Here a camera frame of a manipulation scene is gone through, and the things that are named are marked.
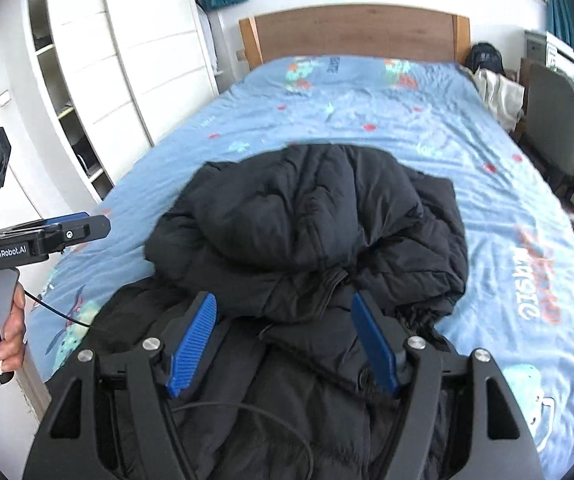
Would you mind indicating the blue printed bedsheet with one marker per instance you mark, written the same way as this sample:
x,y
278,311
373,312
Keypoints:
x,y
492,200

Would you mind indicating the white wardrobe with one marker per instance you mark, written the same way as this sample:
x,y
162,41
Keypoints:
x,y
137,60

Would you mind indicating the black puffer coat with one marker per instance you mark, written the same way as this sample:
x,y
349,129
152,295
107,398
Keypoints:
x,y
292,220

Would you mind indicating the white wall switch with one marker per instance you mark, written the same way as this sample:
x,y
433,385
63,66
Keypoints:
x,y
3,97

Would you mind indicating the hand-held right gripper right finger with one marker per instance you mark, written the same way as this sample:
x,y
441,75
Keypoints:
x,y
374,345

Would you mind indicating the black backpack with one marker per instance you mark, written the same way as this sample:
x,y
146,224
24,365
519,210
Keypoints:
x,y
484,57

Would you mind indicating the white cloth bag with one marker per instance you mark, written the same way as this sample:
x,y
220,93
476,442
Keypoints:
x,y
499,97

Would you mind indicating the wooden headboard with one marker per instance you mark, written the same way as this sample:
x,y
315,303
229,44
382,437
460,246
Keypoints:
x,y
357,32

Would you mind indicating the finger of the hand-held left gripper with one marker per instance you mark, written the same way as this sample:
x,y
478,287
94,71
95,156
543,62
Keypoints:
x,y
89,230
67,217

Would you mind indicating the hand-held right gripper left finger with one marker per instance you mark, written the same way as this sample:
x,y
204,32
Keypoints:
x,y
194,345

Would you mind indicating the grey office chair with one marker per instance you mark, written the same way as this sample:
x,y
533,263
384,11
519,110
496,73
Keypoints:
x,y
549,110

